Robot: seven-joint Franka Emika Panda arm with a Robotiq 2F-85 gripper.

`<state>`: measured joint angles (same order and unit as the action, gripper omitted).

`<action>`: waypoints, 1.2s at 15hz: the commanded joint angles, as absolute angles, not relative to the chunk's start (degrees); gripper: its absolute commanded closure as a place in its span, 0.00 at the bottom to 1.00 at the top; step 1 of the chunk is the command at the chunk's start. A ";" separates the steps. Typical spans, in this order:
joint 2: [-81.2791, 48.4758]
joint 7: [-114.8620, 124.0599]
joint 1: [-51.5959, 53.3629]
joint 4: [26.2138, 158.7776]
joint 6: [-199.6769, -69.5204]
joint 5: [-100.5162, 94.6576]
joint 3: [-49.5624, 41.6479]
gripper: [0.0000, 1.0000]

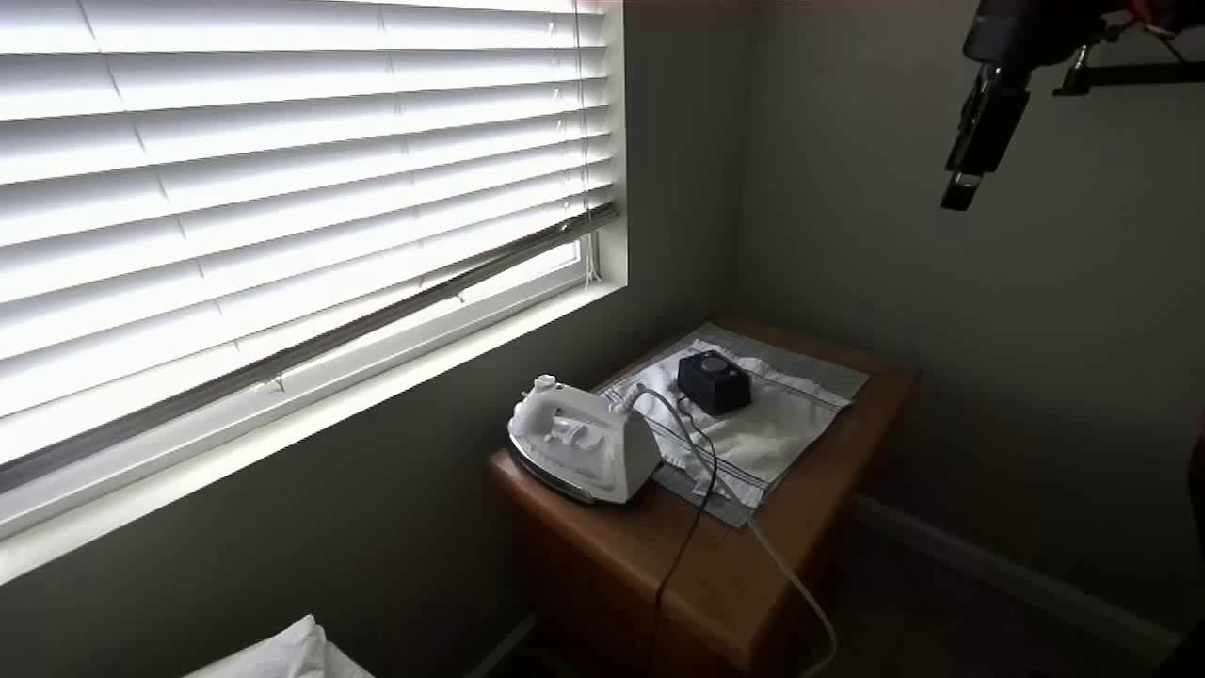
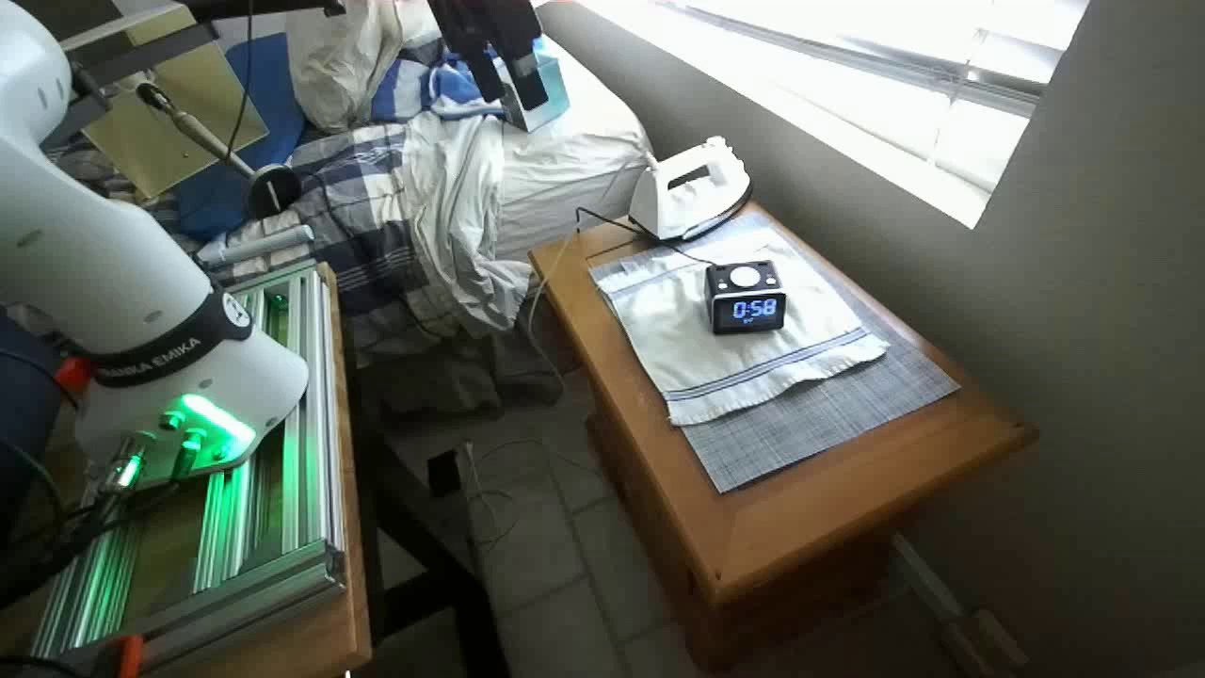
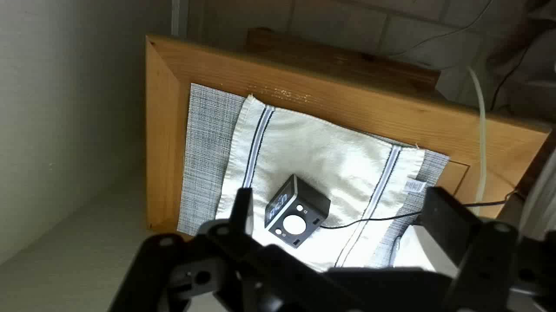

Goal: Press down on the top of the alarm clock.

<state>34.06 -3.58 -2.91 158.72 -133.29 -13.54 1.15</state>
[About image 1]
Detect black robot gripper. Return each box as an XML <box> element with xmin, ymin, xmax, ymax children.
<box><xmin>943</xmin><ymin>0</ymin><xmax>1113</xmax><ymax>209</ymax></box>

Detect black alarm clock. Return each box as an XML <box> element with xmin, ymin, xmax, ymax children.
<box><xmin>678</xmin><ymin>351</ymin><xmax>752</xmax><ymax>415</ymax></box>

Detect white striped towel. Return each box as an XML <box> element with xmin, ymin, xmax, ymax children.
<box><xmin>600</xmin><ymin>332</ymin><xmax>863</xmax><ymax>512</ymax></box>

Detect white baseboard trim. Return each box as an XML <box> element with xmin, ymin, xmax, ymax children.
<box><xmin>853</xmin><ymin>493</ymin><xmax>1179</xmax><ymax>662</ymax></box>

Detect grey woven placemat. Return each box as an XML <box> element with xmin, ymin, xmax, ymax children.
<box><xmin>597</xmin><ymin>318</ymin><xmax>875</xmax><ymax>532</ymax></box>

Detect white clothes iron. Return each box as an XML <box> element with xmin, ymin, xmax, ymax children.
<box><xmin>509</xmin><ymin>374</ymin><xmax>663</xmax><ymax>504</ymax></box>

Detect wooden side table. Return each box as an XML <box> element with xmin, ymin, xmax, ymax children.
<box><xmin>486</xmin><ymin>317</ymin><xmax>915</xmax><ymax>678</ymax></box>

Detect white window blinds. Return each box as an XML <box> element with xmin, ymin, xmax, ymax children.
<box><xmin>0</xmin><ymin>0</ymin><xmax>623</xmax><ymax>463</ymax></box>

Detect white pillow corner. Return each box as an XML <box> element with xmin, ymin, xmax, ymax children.
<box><xmin>184</xmin><ymin>612</ymin><xmax>372</xmax><ymax>678</ymax></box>

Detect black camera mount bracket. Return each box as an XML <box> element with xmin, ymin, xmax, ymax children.
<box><xmin>1055</xmin><ymin>0</ymin><xmax>1205</xmax><ymax>97</ymax></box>

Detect white iron power cord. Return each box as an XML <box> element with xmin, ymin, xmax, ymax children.
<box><xmin>626</xmin><ymin>380</ymin><xmax>844</xmax><ymax>678</ymax></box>

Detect black clock power cord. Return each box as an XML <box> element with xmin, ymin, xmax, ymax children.
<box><xmin>643</xmin><ymin>386</ymin><xmax>726</xmax><ymax>678</ymax></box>

